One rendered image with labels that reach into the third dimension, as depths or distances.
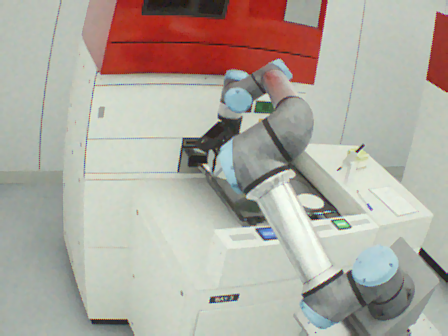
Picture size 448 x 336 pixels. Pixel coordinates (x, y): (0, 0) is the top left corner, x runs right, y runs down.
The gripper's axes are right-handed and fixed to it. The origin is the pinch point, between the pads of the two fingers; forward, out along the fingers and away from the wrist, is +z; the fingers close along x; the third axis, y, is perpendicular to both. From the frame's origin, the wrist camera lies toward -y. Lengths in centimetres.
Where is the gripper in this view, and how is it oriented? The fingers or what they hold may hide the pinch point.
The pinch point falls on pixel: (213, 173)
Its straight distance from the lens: 180.9
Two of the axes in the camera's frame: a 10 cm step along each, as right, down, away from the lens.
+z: -1.8, 8.9, 4.1
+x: -7.6, -4.0, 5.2
